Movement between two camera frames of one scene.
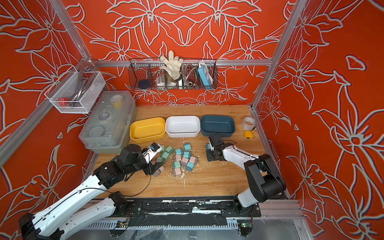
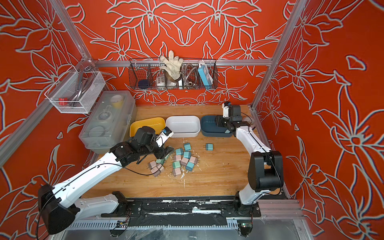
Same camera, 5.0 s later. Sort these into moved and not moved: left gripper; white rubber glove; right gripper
Moved: left gripper; right gripper
Not moved: white rubber glove
